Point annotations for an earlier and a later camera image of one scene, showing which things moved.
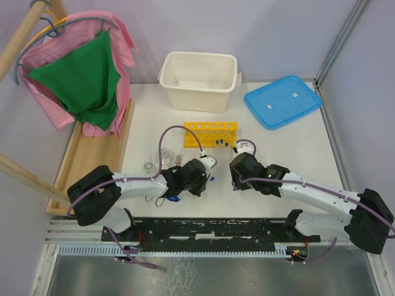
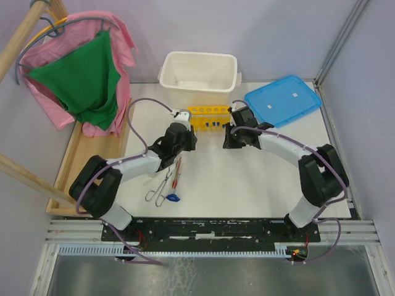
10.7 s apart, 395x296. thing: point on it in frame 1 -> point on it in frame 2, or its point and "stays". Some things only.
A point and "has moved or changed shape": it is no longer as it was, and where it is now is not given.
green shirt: (84, 80) stays
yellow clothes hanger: (44, 28) stays
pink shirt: (76, 28) stays
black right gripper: (236, 183) -> (228, 143)
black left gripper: (203, 179) -> (192, 139)
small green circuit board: (299, 253) stays
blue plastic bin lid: (281, 102) stays
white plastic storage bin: (198, 81) stays
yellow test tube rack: (210, 134) has moved or changed shape
